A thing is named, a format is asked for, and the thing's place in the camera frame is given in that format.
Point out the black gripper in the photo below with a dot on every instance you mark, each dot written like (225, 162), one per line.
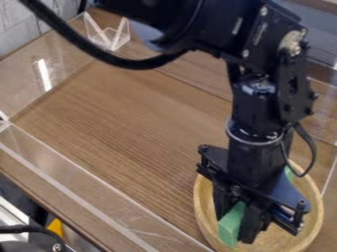
(253, 160)

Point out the green rectangular block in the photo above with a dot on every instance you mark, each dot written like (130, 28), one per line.
(269, 194)

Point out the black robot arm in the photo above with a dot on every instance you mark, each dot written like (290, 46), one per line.
(258, 38)

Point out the brown wooden bowl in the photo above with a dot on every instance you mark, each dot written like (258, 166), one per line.
(210, 213)

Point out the yellow black device under table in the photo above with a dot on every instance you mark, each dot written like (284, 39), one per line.
(24, 233)

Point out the clear acrylic tray walls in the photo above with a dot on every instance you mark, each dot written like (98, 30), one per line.
(99, 143)

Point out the clear acrylic corner bracket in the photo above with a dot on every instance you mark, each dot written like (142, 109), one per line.
(110, 39)

